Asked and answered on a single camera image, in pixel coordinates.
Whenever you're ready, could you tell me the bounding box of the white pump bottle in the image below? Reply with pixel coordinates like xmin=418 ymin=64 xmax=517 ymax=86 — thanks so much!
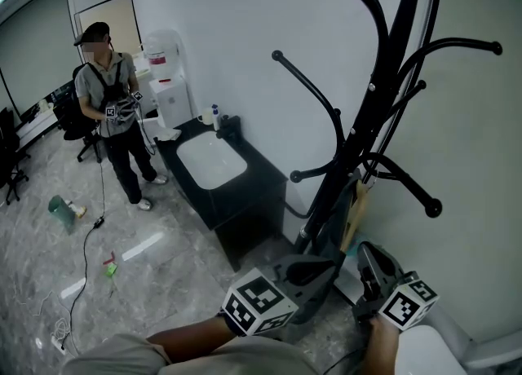
xmin=209 ymin=104 xmax=223 ymax=132

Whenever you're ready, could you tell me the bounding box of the white sink basin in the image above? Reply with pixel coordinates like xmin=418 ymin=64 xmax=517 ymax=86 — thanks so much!
xmin=175 ymin=130 xmax=249 ymax=191

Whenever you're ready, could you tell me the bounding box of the small yellow white bottle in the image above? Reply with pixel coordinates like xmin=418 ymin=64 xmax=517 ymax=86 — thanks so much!
xmin=64 ymin=200 xmax=88 ymax=220

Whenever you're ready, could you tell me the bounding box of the white water dispenser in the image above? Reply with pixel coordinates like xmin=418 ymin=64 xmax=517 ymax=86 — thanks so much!
xmin=148 ymin=77 xmax=195 ymax=130

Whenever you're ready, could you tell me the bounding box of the black office chair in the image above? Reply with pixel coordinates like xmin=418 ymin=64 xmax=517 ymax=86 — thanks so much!
xmin=62 ymin=64 xmax=104 ymax=163
xmin=0 ymin=106 xmax=31 ymax=206

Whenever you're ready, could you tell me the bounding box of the black sink cabinet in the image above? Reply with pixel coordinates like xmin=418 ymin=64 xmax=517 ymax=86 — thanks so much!
xmin=153 ymin=116 xmax=289 ymax=273

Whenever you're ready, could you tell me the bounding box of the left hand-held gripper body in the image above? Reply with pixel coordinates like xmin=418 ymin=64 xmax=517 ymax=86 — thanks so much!
xmin=222 ymin=254 xmax=347 ymax=338

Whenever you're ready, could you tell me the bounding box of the white desk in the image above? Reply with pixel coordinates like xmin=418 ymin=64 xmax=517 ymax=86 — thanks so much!
xmin=15 ymin=98 xmax=59 ymax=150

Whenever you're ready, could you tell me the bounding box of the wooden door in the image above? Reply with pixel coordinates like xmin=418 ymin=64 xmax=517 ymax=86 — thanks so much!
xmin=73 ymin=0 xmax=143 ymax=59

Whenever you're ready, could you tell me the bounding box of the white cloth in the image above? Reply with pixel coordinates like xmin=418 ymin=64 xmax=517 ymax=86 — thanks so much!
xmin=156 ymin=127 xmax=183 ymax=142

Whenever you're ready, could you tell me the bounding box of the person's grey shirt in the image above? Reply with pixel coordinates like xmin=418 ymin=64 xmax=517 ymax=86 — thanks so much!
xmin=60 ymin=332 xmax=470 ymax=375

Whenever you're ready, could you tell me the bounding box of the black drain hose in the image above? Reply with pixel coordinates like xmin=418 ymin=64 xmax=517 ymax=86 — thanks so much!
xmin=278 ymin=196 xmax=316 ymax=220

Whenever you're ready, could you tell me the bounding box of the clear water dispenser bottle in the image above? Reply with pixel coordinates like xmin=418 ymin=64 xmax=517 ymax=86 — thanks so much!
xmin=144 ymin=29 xmax=181 ymax=83

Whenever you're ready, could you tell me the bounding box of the person's left forearm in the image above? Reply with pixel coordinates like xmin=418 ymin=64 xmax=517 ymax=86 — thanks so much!
xmin=145 ymin=315 xmax=241 ymax=366

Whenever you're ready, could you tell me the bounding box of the black metal coat rack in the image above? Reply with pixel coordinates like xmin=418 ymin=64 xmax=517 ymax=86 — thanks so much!
xmin=271 ymin=0 xmax=505 ymax=260

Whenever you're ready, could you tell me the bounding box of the black faucet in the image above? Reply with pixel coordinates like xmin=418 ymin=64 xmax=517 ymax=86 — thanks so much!
xmin=215 ymin=114 xmax=242 ymax=141

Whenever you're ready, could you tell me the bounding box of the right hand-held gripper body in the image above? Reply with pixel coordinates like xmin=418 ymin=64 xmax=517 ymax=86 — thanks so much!
xmin=352 ymin=240 xmax=440 ymax=332

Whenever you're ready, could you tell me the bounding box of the black floor cable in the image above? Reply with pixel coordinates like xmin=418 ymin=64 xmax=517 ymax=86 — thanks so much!
xmin=60 ymin=136 xmax=108 ymax=356

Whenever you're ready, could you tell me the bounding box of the white rounded seat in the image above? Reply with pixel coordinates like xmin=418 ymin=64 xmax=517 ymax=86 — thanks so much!
xmin=394 ymin=298 xmax=522 ymax=375

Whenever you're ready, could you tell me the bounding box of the wooden hanger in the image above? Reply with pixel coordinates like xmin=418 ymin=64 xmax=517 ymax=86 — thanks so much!
xmin=340 ymin=161 xmax=384 ymax=253

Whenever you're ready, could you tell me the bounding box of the person's right forearm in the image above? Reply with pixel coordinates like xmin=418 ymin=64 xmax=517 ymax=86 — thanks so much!
xmin=365 ymin=316 xmax=404 ymax=375

